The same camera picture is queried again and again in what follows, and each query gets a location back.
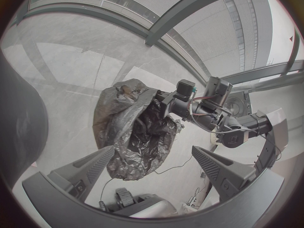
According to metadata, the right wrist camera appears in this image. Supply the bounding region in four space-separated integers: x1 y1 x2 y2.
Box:
164 79 196 105

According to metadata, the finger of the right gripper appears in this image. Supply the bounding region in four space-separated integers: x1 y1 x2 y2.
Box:
155 90 172 99

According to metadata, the black plastic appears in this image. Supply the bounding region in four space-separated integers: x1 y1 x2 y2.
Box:
175 118 185 133

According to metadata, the white plastic laundry basket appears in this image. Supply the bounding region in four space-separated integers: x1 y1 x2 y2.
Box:
210 127 224 147

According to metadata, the black cable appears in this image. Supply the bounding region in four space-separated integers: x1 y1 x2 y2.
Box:
98 178 115 209
155 155 193 175

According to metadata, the black plastic bag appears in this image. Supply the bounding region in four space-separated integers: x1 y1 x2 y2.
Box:
92 78 177 181

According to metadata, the window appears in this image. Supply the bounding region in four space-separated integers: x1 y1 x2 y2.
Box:
14 0 304 86

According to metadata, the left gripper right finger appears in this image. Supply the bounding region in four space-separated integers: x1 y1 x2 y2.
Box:
191 145 256 202

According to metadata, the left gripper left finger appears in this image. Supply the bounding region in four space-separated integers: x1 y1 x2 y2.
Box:
49 145 115 202

